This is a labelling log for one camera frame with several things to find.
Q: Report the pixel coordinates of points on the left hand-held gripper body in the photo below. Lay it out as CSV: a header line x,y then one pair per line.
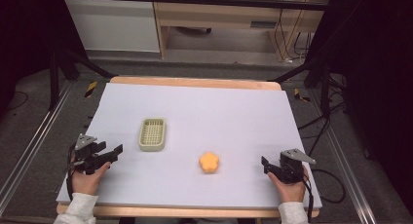
x,y
85,159

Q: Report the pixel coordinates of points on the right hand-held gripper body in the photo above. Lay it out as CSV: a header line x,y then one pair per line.
x,y
290,167

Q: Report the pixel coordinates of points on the person's left hand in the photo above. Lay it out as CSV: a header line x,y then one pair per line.
x,y
85,183

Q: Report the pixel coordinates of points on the person's right hand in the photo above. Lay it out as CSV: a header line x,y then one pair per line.
x,y
292,192

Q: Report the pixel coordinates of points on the pale green slotted soap dish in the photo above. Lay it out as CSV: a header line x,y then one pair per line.
x,y
152,134

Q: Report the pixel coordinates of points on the orange flower-shaped soap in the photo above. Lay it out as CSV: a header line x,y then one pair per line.
x,y
209,162

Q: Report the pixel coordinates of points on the yellow black striped tape marker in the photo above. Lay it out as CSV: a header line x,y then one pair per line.
x,y
301,95
91,89

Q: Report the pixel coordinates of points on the white foam board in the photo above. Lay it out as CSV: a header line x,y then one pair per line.
x,y
207,120

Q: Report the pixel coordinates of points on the wooden table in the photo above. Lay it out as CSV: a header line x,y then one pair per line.
x,y
195,81

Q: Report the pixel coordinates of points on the white cabinet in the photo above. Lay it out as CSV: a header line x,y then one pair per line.
x,y
113,26

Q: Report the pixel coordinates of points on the black curtain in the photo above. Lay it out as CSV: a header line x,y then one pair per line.
x,y
26,32
376,71

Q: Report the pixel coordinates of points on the light wooden desk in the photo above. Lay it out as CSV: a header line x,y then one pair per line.
x,y
227,14

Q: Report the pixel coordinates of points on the metal floor rail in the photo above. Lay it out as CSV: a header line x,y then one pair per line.
x,y
35,142
347,172

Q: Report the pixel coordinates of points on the black metal frame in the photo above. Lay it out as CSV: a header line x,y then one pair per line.
x,y
195,0

